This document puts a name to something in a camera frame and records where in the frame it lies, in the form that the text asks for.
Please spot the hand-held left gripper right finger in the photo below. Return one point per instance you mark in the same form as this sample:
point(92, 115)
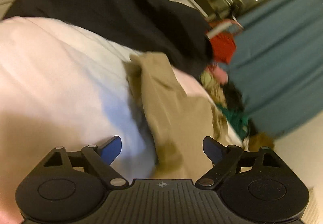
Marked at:
point(214, 150)

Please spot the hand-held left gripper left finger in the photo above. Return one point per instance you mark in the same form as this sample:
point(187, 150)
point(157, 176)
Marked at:
point(112, 150)

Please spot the tan shirt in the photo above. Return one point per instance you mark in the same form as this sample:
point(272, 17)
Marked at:
point(176, 118)

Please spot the black clothes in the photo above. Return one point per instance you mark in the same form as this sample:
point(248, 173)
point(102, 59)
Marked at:
point(234, 97)

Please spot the green garment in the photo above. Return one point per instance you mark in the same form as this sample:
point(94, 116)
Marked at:
point(237, 121)

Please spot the yellow-green garment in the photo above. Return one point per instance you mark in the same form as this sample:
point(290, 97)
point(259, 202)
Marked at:
point(211, 85)

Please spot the pink garment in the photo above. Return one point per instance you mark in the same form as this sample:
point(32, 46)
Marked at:
point(219, 74)

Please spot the red garment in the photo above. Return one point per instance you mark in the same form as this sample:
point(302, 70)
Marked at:
point(223, 47)

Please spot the wide blue curtain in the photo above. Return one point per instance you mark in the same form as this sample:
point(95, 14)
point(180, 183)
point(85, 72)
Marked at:
point(277, 62)

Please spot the black garment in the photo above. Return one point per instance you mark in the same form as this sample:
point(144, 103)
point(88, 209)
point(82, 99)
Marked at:
point(113, 12)

